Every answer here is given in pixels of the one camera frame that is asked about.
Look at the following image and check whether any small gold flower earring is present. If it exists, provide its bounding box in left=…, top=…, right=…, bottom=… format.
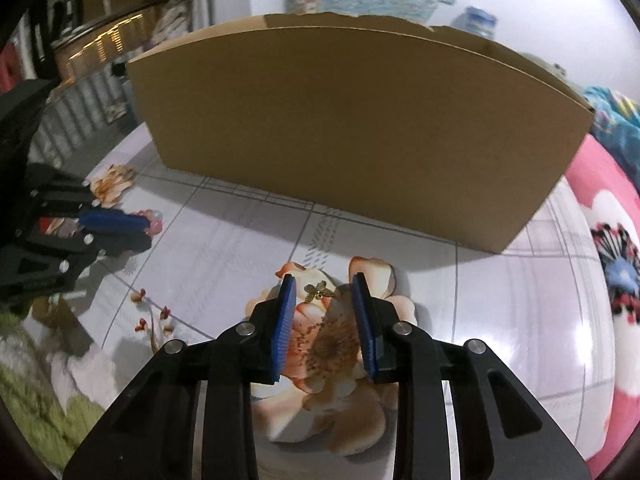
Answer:
left=304, top=281, right=335, bottom=304

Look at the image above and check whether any green fuzzy sleeve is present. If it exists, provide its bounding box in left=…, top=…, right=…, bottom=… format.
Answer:
left=1, top=330, right=104, bottom=474

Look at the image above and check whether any brown cardboard box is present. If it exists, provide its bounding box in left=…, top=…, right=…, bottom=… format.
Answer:
left=127, top=13, right=593, bottom=252

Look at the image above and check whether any pink floral bed sheet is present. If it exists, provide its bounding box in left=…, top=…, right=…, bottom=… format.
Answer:
left=565, top=134, right=639, bottom=477

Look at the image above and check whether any blue water dispenser bottle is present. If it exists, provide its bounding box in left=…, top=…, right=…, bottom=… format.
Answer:
left=451, top=6, right=498, bottom=40

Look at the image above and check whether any blue patterned blanket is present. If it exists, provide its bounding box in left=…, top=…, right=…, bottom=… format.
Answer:
left=584, top=86, right=640, bottom=190

